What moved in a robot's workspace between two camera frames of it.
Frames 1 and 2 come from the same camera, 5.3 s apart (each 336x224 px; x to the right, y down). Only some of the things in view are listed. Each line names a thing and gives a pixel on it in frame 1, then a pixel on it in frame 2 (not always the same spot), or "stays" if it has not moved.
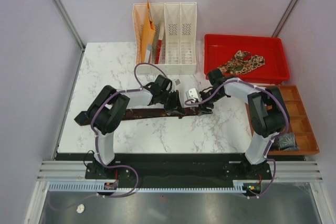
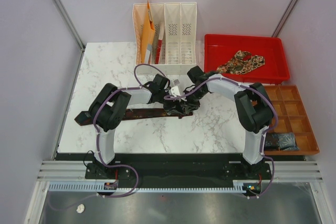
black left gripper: (176, 104) stays
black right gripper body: (209, 103) → (193, 97)
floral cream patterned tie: (238, 65) stays
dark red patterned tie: (83, 118) stays
